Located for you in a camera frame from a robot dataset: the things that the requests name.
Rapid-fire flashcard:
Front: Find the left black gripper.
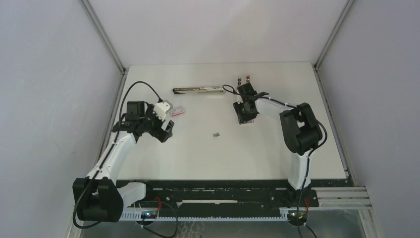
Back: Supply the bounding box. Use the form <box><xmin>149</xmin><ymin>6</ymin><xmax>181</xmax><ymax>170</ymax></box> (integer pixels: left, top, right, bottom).
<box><xmin>139</xmin><ymin>105</ymin><xmax>173</xmax><ymax>142</ymax></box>

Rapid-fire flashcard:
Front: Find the black and beige stapler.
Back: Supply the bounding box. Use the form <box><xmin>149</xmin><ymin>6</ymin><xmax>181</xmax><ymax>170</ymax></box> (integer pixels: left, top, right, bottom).
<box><xmin>172</xmin><ymin>86</ymin><xmax>225</xmax><ymax>95</ymax></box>

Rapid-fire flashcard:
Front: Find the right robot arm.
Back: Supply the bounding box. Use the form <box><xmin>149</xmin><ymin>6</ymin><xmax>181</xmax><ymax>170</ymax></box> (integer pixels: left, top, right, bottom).
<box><xmin>223</xmin><ymin>82</ymin><xmax>328</xmax><ymax>206</ymax></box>

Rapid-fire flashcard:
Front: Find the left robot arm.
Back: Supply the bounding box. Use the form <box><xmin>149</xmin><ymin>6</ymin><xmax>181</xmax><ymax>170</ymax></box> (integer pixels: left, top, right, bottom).
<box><xmin>72</xmin><ymin>100</ymin><xmax>174</xmax><ymax>224</ymax></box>

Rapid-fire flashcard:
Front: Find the red white staple box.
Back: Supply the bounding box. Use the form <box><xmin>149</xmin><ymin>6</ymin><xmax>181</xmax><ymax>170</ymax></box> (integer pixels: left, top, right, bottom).
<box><xmin>170</xmin><ymin>106</ymin><xmax>185</xmax><ymax>117</ymax></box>

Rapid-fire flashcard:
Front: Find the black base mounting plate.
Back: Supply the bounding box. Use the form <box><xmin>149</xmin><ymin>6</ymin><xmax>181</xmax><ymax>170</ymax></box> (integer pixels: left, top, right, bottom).
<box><xmin>132</xmin><ymin>179</ymin><xmax>319</xmax><ymax>214</ymax></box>

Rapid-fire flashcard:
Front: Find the left green circuit board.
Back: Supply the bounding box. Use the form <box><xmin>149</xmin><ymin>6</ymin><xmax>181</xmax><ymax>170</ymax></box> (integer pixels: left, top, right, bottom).
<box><xmin>141</xmin><ymin>211</ymin><xmax>158</xmax><ymax>219</ymax></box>

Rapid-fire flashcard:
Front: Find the green circuit board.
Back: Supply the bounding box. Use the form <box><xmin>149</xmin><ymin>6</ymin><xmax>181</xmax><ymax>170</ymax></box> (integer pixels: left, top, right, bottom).
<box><xmin>141</xmin><ymin>211</ymin><xmax>158</xmax><ymax>219</ymax></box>
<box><xmin>287</xmin><ymin>210</ymin><xmax>308</xmax><ymax>227</ymax></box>

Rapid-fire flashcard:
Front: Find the right green circuit board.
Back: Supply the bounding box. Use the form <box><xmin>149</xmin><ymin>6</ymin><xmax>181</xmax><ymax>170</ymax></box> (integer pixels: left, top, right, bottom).
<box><xmin>287</xmin><ymin>210</ymin><xmax>308</xmax><ymax>227</ymax></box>

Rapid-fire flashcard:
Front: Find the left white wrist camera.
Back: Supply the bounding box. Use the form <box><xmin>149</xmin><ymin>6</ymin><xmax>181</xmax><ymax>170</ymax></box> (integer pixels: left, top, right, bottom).
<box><xmin>154</xmin><ymin>100</ymin><xmax>173</xmax><ymax>121</ymax></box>

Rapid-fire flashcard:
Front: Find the right black camera cable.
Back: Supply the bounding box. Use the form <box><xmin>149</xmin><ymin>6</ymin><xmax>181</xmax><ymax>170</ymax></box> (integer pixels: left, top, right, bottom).
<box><xmin>222</xmin><ymin>84</ymin><xmax>328</xmax><ymax>238</ymax></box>

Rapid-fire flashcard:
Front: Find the black camera cable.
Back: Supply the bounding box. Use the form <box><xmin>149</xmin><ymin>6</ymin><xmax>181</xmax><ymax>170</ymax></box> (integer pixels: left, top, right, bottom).
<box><xmin>222</xmin><ymin>84</ymin><xmax>328</xmax><ymax>238</ymax></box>
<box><xmin>72</xmin><ymin>81</ymin><xmax>164</xmax><ymax>230</ymax></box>

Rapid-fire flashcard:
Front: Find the left black camera cable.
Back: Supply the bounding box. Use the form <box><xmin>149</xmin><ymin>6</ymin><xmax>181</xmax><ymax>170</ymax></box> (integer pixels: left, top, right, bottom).
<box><xmin>72</xmin><ymin>81</ymin><xmax>164</xmax><ymax>230</ymax></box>

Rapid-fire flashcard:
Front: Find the right corner frame post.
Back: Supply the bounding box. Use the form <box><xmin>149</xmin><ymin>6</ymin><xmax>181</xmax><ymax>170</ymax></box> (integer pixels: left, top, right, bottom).
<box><xmin>313</xmin><ymin>0</ymin><xmax>357</xmax><ymax>71</ymax></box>

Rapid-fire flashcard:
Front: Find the corner frame post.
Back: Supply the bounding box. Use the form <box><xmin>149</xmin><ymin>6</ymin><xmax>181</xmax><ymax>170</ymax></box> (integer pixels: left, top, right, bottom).
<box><xmin>313</xmin><ymin>0</ymin><xmax>357</xmax><ymax>71</ymax></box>
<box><xmin>79</xmin><ymin>0</ymin><xmax>125</xmax><ymax>89</ymax></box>

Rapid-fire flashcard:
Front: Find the white slotted cable duct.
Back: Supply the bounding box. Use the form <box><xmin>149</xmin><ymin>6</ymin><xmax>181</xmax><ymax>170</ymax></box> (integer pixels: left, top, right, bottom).
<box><xmin>119</xmin><ymin>208</ymin><xmax>289</xmax><ymax>222</ymax></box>

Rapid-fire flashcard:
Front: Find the aluminium frame rail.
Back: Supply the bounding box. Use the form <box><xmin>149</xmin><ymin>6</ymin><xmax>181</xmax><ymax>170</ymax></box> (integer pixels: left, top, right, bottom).
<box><xmin>310</xmin><ymin>187</ymin><xmax>372</xmax><ymax>210</ymax></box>

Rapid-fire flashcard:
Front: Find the left corner frame post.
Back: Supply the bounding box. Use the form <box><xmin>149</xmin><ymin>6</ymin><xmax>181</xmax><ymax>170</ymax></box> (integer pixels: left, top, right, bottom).
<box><xmin>79</xmin><ymin>0</ymin><xmax>125</xmax><ymax>89</ymax></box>

